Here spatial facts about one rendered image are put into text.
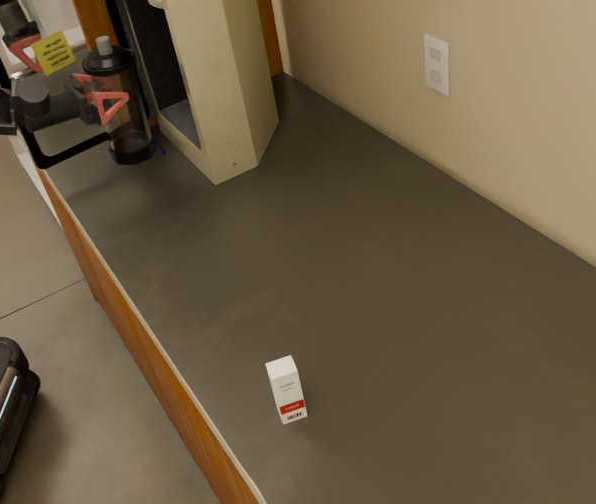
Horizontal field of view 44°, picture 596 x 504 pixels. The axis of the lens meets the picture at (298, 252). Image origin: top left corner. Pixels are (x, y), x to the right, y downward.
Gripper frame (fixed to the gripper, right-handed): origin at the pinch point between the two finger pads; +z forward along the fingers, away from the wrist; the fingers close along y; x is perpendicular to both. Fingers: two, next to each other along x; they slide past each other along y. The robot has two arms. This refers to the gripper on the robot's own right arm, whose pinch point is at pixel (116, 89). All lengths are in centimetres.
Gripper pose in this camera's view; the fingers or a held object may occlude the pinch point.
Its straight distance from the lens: 161.6
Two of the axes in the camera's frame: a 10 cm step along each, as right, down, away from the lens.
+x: 0.8, 7.8, 6.2
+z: 8.4, -3.9, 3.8
